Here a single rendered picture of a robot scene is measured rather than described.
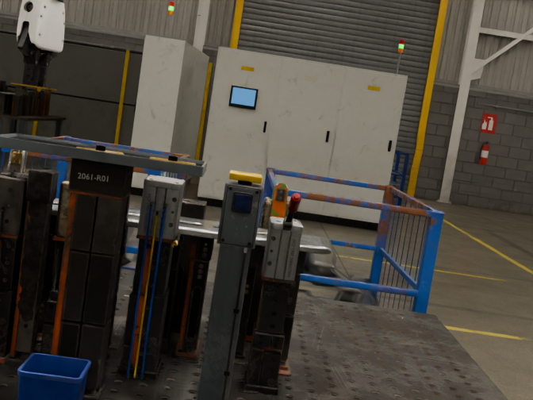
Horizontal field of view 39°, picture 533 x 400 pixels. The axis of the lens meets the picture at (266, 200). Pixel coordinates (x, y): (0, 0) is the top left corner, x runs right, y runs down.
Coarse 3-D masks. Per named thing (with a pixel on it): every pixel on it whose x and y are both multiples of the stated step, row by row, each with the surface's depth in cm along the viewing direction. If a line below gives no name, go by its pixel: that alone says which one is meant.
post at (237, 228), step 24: (240, 192) 135; (240, 216) 136; (240, 240) 136; (240, 264) 137; (216, 288) 137; (240, 288) 137; (216, 312) 138; (240, 312) 138; (216, 336) 139; (216, 360) 139; (216, 384) 140
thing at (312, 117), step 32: (224, 64) 934; (256, 64) 935; (288, 64) 936; (320, 64) 936; (224, 96) 939; (256, 96) 937; (288, 96) 940; (320, 96) 941; (352, 96) 942; (384, 96) 942; (224, 128) 943; (256, 128) 944; (288, 128) 945; (320, 128) 946; (352, 128) 946; (384, 128) 947; (224, 160) 948; (256, 160) 949; (288, 160) 950; (320, 160) 951; (352, 160) 951; (384, 160) 952; (320, 192) 955; (352, 192) 956; (352, 224) 964
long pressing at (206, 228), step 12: (132, 216) 170; (180, 228) 163; (192, 228) 164; (204, 228) 168; (216, 228) 171; (264, 240) 164; (312, 240) 174; (324, 240) 179; (312, 252) 165; (324, 252) 165
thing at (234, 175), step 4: (232, 172) 136; (236, 172) 137; (240, 172) 138; (244, 172) 139; (232, 176) 135; (236, 176) 135; (240, 176) 135; (244, 176) 135; (248, 176) 135; (252, 176) 135; (256, 176) 135; (260, 176) 136; (240, 180) 135; (244, 180) 135; (248, 180) 135; (252, 180) 135; (256, 180) 135; (260, 180) 135; (244, 184) 137; (248, 184) 137
